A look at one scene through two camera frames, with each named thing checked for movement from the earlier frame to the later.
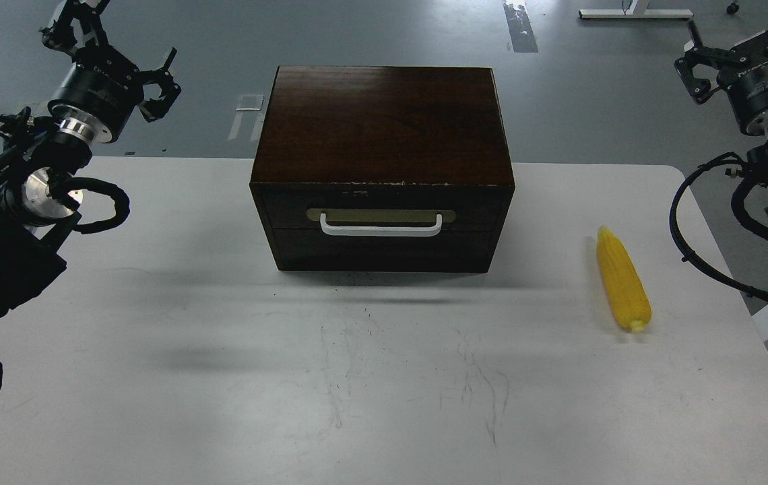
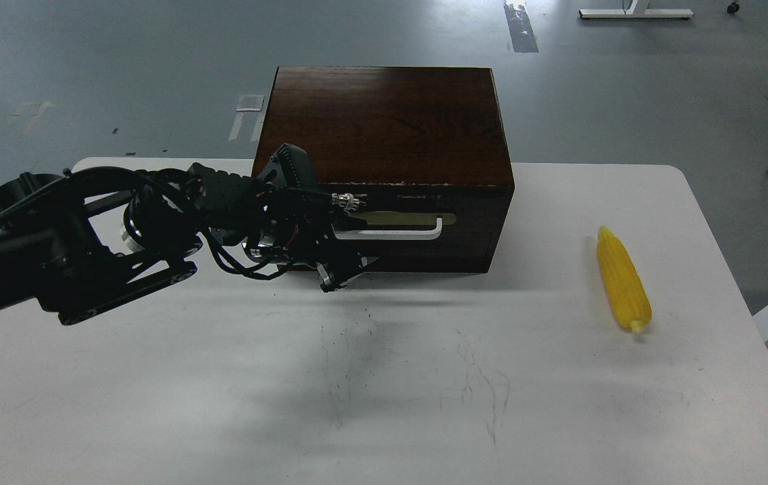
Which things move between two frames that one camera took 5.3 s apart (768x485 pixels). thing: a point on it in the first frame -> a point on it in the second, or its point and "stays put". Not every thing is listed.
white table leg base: x=636 y=9 stays put
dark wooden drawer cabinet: x=393 y=169 stays put
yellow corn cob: x=624 y=279 stays put
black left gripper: x=99 y=95 -> x=292 y=227
